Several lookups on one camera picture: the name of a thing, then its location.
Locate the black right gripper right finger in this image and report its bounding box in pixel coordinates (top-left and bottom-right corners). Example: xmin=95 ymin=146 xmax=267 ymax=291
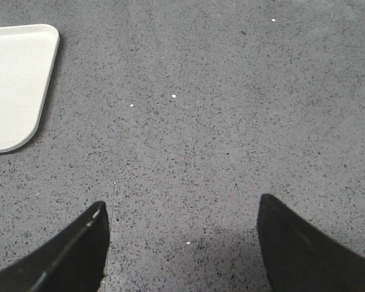
xmin=257 ymin=194 xmax=365 ymax=291

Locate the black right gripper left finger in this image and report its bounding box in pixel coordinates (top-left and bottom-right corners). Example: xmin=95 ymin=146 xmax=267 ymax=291
xmin=0 ymin=201 xmax=110 ymax=291

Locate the cream rectangular plastic tray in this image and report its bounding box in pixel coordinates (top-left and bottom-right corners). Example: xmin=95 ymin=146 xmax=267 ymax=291
xmin=0 ymin=24 xmax=60 ymax=153

